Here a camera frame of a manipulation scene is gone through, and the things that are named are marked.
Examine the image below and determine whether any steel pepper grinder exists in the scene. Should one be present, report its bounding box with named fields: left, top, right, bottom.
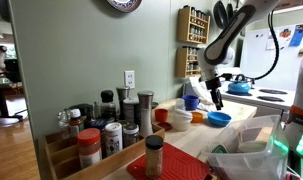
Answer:
left=137, top=91, right=154, bottom=137

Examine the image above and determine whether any large white crumpled bag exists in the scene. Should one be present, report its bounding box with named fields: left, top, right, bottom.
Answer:
left=183, top=76, right=213, bottom=106

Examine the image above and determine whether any light blue bowl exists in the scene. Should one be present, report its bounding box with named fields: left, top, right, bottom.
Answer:
left=207, top=112, right=231, bottom=127

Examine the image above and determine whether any red silicone mat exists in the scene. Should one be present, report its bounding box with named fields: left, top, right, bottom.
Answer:
left=127, top=143, right=210, bottom=180

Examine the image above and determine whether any upper wooden spice rack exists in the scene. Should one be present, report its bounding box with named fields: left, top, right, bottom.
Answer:
left=177, top=5, right=210, bottom=44

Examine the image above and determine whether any wooden spice rack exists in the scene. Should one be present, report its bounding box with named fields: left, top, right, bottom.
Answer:
left=177, top=5, right=210, bottom=44
left=175, top=46, right=201, bottom=78

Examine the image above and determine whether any orange small lid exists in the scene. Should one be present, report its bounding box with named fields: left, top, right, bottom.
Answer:
left=192, top=112, right=203, bottom=123

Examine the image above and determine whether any orange small cup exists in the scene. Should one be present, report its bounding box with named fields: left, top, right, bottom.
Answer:
left=155, top=109, right=168, bottom=122

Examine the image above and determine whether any wooden spice tray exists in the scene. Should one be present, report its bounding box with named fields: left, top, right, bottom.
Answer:
left=37, top=121, right=166, bottom=180

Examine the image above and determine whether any spice jar red lid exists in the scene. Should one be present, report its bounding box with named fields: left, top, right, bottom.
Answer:
left=77, top=128, right=102, bottom=169

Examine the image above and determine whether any white stove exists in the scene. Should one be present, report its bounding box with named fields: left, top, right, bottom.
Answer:
left=219, top=66, right=297, bottom=113

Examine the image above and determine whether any clear plastic container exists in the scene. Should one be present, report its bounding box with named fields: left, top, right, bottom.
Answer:
left=175, top=98, right=185, bottom=110

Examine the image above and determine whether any lower wooden spice rack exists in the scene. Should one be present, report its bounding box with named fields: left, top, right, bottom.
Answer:
left=175, top=46, right=201, bottom=78

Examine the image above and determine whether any white round container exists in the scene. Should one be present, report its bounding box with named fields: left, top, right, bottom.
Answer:
left=173, top=109, right=193, bottom=131

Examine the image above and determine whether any spice jar black lid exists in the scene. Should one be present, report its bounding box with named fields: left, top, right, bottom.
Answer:
left=145, top=135, right=163, bottom=179

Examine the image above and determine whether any white spice shaker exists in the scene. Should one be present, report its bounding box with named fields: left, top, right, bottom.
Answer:
left=105, top=122, right=123, bottom=156

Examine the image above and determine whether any clear plastic bin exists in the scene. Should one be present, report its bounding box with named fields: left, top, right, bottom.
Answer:
left=199, top=115, right=289, bottom=180

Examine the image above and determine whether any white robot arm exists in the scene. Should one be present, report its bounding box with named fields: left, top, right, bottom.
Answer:
left=199, top=0, right=303, bottom=157

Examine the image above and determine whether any blue kettle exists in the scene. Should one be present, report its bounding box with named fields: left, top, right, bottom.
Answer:
left=228, top=74, right=251, bottom=94

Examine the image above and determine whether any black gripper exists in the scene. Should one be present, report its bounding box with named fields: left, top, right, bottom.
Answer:
left=205, top=77, right=223, bottom=110

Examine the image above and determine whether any dark blue cup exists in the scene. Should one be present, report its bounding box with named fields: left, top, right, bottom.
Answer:
left=182, top=95, right=199, bottom=111

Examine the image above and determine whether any white wall outlet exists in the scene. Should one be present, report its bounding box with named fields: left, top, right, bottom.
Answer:
left=124, top=70, right=135, bottom=89

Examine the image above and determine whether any white refrigerator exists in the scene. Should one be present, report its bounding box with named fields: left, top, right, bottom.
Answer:
left=240, top=24, right=303, bottom=91

